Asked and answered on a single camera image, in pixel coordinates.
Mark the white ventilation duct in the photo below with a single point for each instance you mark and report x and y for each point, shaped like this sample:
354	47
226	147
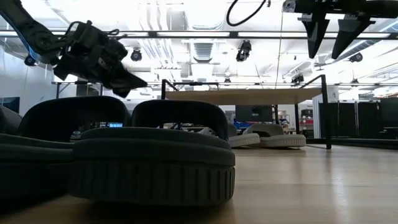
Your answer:
205	12

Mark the white ceiling vent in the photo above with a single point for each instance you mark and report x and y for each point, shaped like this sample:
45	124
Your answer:
203	51

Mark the black ceiling spotlight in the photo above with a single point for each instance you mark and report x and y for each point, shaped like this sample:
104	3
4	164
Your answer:
29	60
136	55
357	57
298	78
244	51

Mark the black background monitor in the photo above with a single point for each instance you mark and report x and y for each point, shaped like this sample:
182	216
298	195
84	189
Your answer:
253	113

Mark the black aluminium table frame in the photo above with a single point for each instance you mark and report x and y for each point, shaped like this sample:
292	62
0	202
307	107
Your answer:
357	143

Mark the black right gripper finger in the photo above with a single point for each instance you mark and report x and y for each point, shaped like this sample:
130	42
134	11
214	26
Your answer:
315	34
349	34

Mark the wooden shelf with black frame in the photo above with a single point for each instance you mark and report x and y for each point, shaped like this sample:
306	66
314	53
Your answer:
248	97

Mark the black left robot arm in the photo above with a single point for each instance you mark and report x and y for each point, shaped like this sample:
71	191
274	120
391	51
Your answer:
25	25

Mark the black room partitions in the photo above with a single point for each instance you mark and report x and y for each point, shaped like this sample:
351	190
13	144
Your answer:
348	118

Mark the shelf with red bins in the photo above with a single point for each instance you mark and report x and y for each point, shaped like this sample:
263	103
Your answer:
306	123

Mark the grey slide sandal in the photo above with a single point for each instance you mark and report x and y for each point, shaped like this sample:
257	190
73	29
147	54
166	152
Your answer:
283	140
245	140

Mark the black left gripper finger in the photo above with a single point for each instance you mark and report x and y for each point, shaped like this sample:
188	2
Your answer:
124	74
124	84

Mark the dark wall monitor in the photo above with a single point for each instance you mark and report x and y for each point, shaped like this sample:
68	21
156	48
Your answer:
9	104

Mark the black overhead light bar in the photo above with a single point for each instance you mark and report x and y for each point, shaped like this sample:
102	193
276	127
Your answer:
233	34

